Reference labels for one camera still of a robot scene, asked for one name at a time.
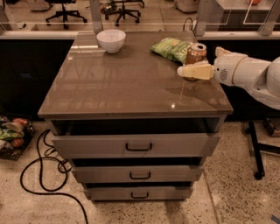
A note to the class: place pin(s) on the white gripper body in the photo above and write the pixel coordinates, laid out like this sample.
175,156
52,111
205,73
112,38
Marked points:
226,69

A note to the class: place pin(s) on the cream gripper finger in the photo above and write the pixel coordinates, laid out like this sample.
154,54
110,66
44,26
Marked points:
200,71
219,51

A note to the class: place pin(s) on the orange soda can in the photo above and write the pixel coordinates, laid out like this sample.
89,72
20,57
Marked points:
196,54

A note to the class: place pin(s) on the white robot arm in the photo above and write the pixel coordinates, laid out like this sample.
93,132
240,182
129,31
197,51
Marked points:
259,78

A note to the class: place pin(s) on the white ceramic bowl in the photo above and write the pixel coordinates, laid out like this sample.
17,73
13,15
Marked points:
111,40

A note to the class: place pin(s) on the green chip bag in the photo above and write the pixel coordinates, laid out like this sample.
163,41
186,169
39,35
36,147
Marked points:
172,49

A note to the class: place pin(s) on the grey drawer cabinet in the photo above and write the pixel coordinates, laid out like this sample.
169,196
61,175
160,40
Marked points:
130,92

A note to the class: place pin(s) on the top grey drawer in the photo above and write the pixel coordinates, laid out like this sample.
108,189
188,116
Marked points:
137,146

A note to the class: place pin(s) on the grey drawer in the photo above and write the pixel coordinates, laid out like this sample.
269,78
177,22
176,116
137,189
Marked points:
139,191
132,170
137,146

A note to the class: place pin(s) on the black robot stand base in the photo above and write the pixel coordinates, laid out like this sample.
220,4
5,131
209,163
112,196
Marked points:
258,147

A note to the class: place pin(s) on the middle grey drawer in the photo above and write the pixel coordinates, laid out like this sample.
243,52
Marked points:
132,170

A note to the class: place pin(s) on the black office chair left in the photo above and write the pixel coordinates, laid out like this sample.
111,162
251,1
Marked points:
64,13

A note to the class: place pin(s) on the bottom grey drawer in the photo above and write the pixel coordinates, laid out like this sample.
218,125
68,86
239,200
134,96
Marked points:
139,191

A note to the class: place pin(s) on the glass barrier with metal posts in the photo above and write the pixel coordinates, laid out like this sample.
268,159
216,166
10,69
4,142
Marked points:
204,16

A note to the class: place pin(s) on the black basket of snacks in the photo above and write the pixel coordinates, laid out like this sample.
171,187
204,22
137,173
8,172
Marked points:
16,132

